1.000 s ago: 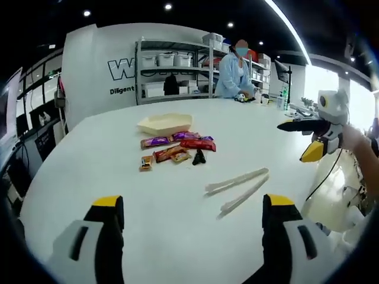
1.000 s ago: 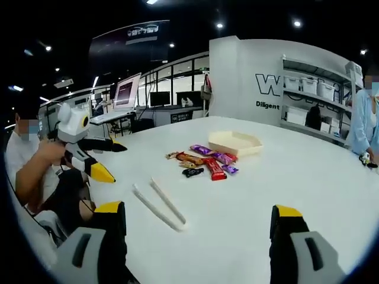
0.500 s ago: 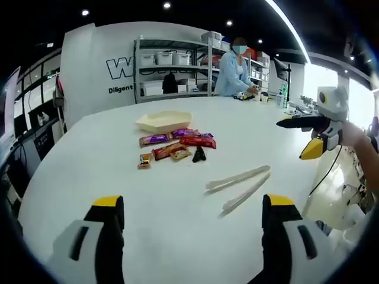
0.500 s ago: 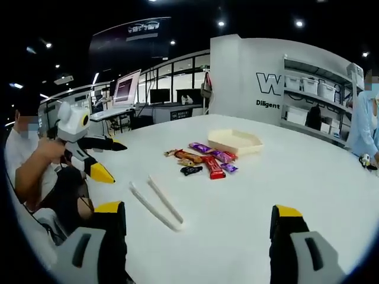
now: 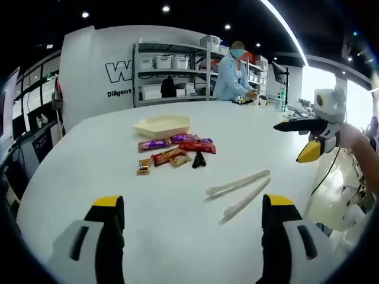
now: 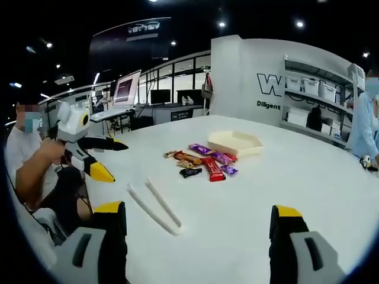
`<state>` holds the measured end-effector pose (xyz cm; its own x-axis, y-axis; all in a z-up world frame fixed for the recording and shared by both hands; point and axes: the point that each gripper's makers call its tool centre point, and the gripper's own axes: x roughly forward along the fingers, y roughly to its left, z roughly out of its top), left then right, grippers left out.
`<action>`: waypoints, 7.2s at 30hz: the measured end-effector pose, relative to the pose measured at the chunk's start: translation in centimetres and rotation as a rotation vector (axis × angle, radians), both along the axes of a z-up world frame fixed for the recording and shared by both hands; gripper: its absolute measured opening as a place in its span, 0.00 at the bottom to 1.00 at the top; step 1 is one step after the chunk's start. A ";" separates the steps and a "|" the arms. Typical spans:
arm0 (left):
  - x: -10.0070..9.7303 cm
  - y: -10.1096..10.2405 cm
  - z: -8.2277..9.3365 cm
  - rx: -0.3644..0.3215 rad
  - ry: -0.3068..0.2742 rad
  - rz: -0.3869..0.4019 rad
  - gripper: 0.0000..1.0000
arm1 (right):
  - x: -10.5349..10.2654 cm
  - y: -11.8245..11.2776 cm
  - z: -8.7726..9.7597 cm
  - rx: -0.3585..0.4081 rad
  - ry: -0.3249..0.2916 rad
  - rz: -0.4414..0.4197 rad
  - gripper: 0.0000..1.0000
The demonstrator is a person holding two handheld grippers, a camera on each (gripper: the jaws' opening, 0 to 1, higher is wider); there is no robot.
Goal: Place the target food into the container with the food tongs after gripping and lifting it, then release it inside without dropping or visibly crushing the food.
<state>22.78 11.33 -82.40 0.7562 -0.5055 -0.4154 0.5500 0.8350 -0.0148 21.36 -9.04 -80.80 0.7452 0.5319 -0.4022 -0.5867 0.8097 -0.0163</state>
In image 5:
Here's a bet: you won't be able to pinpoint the cream paper tray container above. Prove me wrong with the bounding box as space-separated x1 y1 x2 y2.
133 115 192 138

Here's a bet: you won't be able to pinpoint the red orange biscuit packet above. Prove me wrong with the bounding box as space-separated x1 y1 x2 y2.
150 148 188 167

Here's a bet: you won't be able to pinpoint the black monitor on stand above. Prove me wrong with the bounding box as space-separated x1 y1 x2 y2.
271 61 290 101

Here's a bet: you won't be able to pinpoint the brown purple snack packet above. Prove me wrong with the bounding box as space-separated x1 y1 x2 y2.
137 138 172 153

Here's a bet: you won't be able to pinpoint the white cardboard box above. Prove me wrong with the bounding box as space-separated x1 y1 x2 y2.
139 85 163 101

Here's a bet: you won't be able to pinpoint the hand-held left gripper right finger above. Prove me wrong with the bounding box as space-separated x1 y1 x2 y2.
255 193 337 284

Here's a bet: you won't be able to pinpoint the coat rack with clothes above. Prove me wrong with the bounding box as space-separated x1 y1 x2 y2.
51 74 66 137

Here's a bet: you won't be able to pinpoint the grey metal shelf rack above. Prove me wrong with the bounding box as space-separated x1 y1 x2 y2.
132 40 214 108

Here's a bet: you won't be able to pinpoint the black cable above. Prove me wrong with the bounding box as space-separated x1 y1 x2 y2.
310 146 342 196

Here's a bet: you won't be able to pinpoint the clear lidded storage bin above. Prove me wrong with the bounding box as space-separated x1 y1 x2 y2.
199 34 223 49

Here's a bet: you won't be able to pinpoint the black triangular snack packet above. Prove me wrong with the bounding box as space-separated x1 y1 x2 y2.
191 151 208 170

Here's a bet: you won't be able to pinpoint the black bag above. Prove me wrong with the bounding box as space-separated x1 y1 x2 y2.
160 76 176 98

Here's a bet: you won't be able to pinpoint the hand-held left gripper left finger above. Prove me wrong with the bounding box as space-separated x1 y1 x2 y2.
47 195 126 284

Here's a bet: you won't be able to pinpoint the small orange snack packet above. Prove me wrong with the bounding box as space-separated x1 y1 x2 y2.
136 158 152 176

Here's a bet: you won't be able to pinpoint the red snack packet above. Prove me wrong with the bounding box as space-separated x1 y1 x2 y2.
178 141 217 155

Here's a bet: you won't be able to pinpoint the cream plastic food tongs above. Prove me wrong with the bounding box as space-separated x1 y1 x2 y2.
203 169 272 226

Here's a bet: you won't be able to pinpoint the small tan snack packet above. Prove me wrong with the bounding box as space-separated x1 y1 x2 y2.
169 154 192 168

